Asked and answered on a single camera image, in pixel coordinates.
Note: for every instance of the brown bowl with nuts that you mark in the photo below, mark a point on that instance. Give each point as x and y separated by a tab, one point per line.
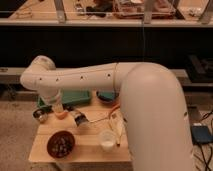
60	144

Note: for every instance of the green plastic tray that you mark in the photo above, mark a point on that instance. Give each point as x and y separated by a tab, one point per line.
74	97

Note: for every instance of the white paper cup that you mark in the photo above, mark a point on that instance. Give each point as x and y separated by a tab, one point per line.
107	140

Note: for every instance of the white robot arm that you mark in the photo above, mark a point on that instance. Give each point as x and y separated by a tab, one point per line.
151	100

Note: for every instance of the small metal cup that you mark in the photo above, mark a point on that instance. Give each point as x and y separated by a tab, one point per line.
40	115

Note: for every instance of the black bowl with sponge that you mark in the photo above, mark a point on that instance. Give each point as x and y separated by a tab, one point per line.
107	97

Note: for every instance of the orange handled tool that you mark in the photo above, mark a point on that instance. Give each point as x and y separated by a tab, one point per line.
113	109

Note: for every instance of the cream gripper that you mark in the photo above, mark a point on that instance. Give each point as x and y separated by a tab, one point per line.
57	106

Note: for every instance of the blue device on floor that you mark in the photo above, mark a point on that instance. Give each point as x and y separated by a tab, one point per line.
201	134

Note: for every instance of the yellow round fruit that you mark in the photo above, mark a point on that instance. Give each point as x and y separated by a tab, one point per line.
61	115

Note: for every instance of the black brush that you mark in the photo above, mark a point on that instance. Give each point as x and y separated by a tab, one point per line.
79	117

